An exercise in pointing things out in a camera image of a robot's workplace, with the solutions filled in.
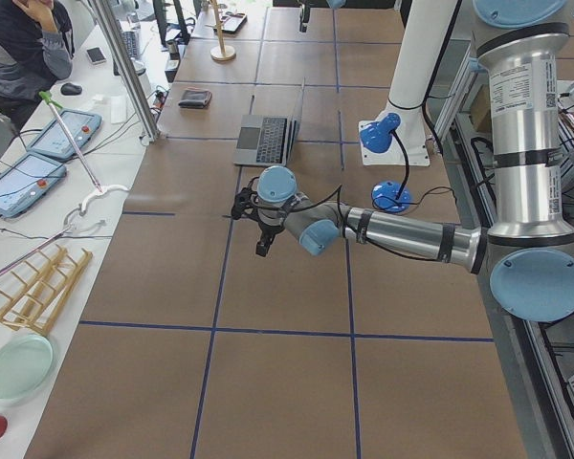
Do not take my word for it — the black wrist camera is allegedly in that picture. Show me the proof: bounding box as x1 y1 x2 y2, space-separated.
231 186 258 221

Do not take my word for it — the wooden mug tree stand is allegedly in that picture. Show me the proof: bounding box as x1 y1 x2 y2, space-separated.
210 0 236 62

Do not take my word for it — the wooden dish rack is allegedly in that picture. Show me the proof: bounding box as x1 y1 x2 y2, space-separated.
0 245 93 337

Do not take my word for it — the aluminium frame post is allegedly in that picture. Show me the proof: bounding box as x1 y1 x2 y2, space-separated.
90 0 160 143

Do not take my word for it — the blue desk lamp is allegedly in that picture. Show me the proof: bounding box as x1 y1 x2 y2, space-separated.
360 112 411 213

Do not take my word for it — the white smartphone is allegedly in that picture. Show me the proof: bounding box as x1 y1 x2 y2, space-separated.
85 47 106 65

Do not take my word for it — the grey laptop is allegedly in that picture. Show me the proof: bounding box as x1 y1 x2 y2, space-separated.
232 79 306 167

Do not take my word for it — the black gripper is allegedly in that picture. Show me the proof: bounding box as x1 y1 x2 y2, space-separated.
255 210 283 257

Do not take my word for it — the seated person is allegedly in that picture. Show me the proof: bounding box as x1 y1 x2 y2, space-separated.
0 0 75 129

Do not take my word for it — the black computer keyboard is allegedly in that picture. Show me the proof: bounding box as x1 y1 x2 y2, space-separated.
121 30 141 60

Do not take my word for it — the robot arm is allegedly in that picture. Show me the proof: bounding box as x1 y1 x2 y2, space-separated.
252 1 574 322

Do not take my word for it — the black computer mouse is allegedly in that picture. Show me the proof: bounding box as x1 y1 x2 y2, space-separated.
60 82 83 96

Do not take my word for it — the near blue teach pendant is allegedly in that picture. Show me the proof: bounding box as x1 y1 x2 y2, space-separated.
0 152 67 218

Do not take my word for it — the grey and pink cloth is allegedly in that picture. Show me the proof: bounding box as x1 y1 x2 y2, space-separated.
178 88 212 109

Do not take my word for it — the green glass plate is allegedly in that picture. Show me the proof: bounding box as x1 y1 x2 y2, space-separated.
0 334 54 402

